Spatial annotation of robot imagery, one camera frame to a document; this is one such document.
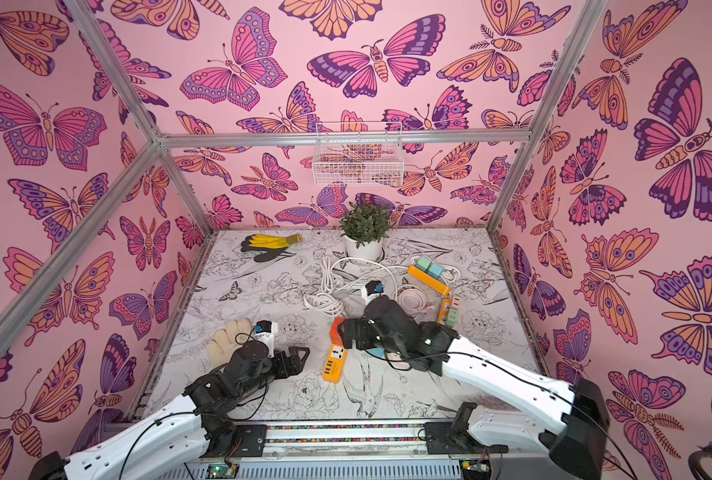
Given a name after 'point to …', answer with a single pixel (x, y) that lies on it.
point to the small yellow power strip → (449, 310)
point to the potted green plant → (364, 229)
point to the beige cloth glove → (220, 350)
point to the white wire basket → (362, 165)
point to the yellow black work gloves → (271, 246)
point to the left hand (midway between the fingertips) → (302, 350)
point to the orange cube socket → (336, 337)
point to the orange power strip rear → (431, 280)
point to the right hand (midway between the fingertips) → (347, 330)
